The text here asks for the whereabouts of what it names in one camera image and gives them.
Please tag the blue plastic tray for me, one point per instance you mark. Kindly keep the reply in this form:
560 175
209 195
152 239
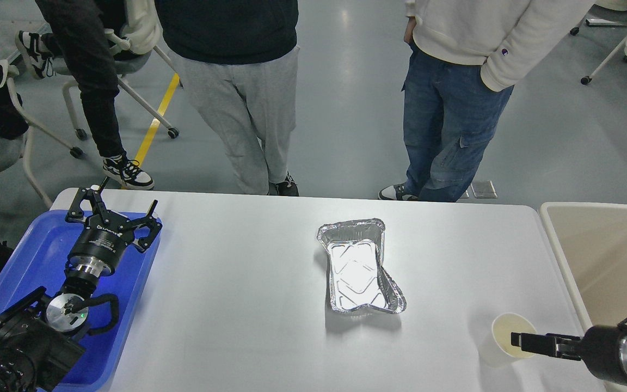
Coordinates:
39 261

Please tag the grey chair at left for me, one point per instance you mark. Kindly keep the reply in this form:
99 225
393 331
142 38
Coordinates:
9 72

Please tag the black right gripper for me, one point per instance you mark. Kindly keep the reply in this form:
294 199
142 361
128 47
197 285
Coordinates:
603 350

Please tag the person in black trousers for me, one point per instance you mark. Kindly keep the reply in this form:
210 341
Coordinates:
78 36

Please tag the person in grey sweatpants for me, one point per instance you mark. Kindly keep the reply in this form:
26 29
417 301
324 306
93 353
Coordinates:
238 62

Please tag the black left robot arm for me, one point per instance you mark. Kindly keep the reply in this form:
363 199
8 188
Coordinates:
69 292

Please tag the beige plastic bin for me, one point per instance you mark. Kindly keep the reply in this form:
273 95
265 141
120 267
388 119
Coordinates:
590 244

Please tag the person in blue jeans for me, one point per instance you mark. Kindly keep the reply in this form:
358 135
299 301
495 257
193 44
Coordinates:
466 57

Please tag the white paper cup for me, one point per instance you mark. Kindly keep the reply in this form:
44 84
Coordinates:
496 349

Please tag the grey office chair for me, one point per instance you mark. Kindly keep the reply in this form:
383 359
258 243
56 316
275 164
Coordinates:
128 42

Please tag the crumpled aluminium foil tray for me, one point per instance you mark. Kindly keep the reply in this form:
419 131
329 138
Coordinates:
357 280

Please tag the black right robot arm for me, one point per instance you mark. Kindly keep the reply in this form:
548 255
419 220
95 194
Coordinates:
603 349

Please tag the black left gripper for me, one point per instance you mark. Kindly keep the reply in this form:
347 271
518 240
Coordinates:
105 236

